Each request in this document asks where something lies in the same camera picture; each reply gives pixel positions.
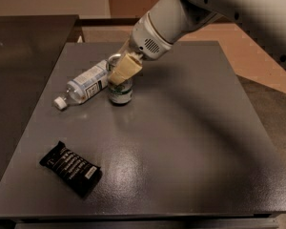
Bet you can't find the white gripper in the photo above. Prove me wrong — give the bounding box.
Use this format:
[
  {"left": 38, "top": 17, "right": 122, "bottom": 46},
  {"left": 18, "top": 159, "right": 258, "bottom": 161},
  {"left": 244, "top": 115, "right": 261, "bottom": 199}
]
[{"left": 108, "top": 12, "right": 173, "bottom": 86}]

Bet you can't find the green white 7up can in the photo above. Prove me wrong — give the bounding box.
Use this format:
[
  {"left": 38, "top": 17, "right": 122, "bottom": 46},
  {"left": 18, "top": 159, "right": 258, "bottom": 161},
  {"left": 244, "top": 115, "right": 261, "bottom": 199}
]
[{"left": 107, "top": 53, "right": 133, "bottom": 105}]

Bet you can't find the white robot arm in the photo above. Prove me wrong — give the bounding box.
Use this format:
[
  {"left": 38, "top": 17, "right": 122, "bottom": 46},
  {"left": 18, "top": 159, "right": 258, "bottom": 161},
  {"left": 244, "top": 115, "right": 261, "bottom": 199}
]
[{"left": 109, "top": 0, "right": 286, "bottom": 85}]

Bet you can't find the clear blue-label plastic bottle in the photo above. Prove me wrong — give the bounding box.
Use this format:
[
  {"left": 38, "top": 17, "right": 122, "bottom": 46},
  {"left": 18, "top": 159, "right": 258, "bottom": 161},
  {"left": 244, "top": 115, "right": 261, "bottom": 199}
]
[{"left": 53, "top": 60, "right": 108, "bottom": 111}]

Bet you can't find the black snack bar wrapper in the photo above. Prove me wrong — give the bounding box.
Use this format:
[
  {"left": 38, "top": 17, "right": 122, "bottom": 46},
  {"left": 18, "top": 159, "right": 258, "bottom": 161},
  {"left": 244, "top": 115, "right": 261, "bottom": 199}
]
[{"left": 39, "top": 141, "right": 101, "bottom": 198}]

